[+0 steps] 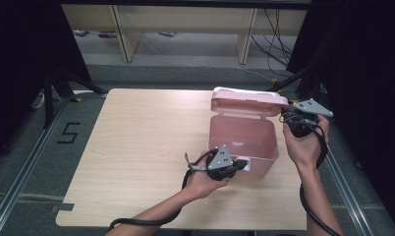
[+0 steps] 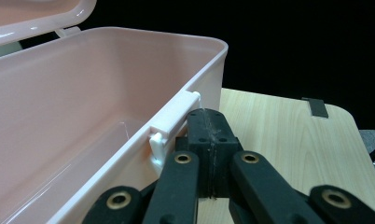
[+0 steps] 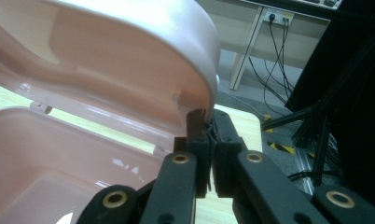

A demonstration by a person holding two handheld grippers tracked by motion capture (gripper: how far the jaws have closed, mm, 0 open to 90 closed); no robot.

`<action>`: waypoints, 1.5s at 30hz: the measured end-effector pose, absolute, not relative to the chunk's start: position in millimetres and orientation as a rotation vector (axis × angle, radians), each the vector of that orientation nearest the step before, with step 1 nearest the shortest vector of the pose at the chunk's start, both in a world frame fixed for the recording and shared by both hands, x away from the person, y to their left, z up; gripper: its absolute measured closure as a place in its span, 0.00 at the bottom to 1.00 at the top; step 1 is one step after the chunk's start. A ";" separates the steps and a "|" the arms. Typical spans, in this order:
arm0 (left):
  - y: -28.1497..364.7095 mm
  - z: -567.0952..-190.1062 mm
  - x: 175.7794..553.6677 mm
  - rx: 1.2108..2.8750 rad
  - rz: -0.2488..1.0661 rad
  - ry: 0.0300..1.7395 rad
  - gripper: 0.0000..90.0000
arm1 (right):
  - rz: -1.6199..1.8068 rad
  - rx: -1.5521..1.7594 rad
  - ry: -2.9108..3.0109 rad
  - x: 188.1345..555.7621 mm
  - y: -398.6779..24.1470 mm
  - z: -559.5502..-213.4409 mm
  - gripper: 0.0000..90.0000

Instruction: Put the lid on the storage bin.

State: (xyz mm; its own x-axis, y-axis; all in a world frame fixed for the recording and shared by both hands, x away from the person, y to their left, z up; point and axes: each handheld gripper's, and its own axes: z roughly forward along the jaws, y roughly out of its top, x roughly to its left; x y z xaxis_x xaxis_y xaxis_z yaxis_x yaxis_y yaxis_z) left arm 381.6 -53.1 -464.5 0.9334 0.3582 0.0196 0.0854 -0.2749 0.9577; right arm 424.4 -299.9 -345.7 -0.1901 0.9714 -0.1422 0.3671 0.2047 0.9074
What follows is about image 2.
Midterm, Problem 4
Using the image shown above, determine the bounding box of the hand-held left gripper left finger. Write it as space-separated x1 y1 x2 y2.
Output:
142 108 213 224

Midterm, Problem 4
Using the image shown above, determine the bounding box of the grey tape strip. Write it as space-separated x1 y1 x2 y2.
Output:
301 96 329 119

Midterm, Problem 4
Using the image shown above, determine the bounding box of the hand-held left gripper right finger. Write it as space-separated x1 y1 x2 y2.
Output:
211 108 320 224

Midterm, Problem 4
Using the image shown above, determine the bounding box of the pink storage box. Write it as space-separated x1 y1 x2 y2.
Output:
0 0 229 224

